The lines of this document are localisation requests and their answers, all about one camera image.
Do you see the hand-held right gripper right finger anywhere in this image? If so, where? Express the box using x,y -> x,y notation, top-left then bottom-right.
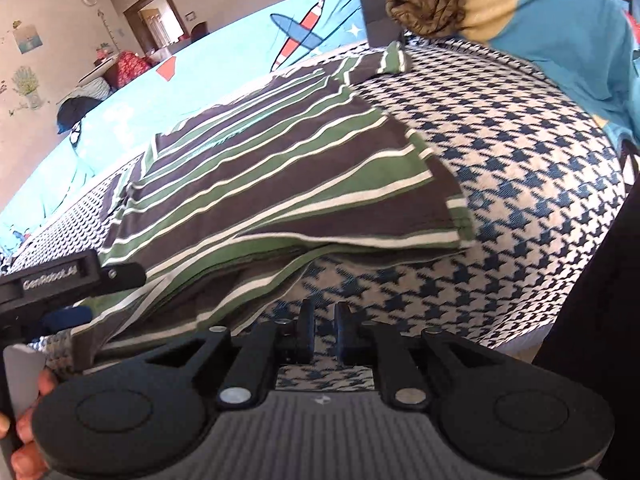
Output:
333,300 -> 517,409

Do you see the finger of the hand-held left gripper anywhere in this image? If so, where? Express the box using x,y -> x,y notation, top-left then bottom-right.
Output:
42,306 -> 96,338
97,260 -> 148,296

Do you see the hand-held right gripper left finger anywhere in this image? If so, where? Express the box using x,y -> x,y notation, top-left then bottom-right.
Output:
131,299 -> 318,409

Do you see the green brown striped shirt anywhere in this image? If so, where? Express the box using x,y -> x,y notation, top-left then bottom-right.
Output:
75,42 -> 476,376

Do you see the person's left hand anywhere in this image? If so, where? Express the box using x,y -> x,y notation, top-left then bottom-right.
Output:
0,367 -> 59,480

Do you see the black cloth with blue trim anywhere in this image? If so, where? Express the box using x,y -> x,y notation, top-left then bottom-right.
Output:
56,96 -> 103,133

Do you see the pale green cloth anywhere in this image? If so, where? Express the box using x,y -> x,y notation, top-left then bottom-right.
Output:
60,77 -> 113,106

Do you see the red floral cloth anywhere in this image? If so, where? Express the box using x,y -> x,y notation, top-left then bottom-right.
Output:
117,51 -> 153,88

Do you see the houndstooth sofa seat mat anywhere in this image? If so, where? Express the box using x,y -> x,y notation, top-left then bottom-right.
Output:
0,42 -> 628,396

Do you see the person's dark clothing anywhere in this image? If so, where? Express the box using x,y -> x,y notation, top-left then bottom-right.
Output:
532,180 -> 640,480

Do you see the brown wooden doorway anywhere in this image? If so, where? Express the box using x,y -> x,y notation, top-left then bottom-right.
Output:
124,0 -> 183,46

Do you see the black tablet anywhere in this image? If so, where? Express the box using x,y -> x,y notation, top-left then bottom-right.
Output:
359,0 -> 406,45

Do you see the lavender wall sticker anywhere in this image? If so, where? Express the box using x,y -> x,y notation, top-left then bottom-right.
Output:
11,66 -> 43,110

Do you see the height ruler wall sticker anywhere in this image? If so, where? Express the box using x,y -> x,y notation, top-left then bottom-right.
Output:
97,9 -> 123,48

